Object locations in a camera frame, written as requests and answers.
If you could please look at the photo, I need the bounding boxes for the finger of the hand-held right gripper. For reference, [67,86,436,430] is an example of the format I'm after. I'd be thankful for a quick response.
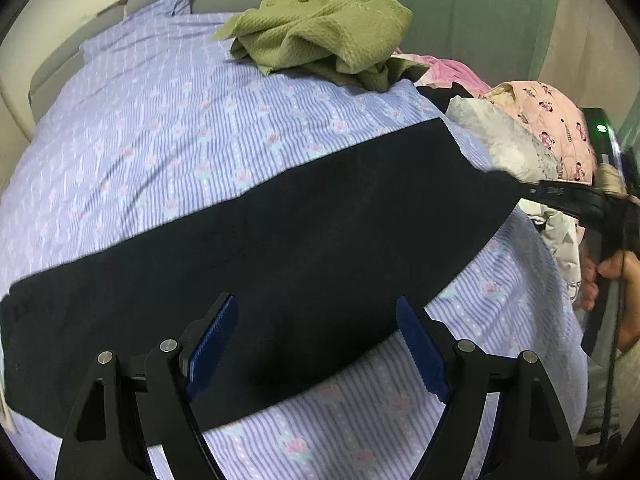
[492,169,598,231]

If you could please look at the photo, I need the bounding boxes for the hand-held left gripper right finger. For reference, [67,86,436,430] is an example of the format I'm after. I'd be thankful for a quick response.
[396,296,581,480]

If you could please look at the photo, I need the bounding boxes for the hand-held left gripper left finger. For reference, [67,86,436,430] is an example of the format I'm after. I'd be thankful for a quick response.
[54,292,240,480]

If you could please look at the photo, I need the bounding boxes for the black pants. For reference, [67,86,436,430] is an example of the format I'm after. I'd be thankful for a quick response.
[0,117,526,433]

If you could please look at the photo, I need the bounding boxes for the person's right forearm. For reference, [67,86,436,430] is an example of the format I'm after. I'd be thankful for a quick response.
[585,340,640,443]

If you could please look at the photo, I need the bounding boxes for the person's right hand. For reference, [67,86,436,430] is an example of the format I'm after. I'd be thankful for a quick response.
[579,250,640,353]

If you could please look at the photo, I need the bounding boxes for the white crumpled clothes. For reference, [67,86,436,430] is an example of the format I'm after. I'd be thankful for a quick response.
[520,200,586,306]

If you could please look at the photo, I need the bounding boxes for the pink printed garment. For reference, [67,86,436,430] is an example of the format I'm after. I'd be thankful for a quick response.
[480,80,598,183]

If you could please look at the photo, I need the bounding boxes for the white grey cloth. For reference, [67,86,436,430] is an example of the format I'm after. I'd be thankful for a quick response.
[445,95,561,181]

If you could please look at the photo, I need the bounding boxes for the black cloth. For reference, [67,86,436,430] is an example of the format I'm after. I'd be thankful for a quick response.
[400,67,486,116]

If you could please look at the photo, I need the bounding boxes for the pink cloth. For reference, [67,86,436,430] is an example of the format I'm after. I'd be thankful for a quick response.
[392,50,493,96]

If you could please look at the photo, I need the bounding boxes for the green curtain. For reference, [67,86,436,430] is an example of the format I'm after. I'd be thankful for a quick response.
[365,0,566,81]

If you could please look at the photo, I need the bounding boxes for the purple striped bed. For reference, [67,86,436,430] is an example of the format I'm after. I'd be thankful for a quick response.
[0,0,591,480]

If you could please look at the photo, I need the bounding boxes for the green knitted sweater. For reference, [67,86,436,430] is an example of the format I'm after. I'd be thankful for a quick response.
[212,0,431,93]

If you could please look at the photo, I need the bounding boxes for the grey padded headboard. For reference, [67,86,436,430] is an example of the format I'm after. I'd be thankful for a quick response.
[29,0,291,123]

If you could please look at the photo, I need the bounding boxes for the purple striped pillow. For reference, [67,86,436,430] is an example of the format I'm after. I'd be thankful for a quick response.
[122,0,193,21]

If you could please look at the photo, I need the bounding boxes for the thin black cable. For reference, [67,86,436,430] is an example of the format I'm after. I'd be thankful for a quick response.
[602,252,626,461]

